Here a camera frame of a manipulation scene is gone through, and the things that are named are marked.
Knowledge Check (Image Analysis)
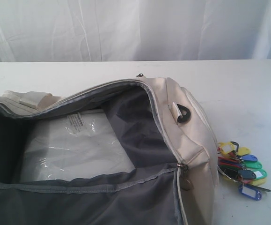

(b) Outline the beige duffel bag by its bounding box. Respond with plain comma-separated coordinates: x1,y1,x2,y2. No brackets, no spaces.
0,78,218,225

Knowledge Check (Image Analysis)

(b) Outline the bunch of colourful key tags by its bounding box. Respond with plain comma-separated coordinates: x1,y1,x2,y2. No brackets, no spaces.
217,141,271,201

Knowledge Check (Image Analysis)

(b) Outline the clear plastic wrapped package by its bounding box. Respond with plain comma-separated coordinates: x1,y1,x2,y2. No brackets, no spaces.
20,109,135,182

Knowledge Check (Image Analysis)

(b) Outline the white backdrop curtain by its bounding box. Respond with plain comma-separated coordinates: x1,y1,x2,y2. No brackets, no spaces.
0,0,271,62

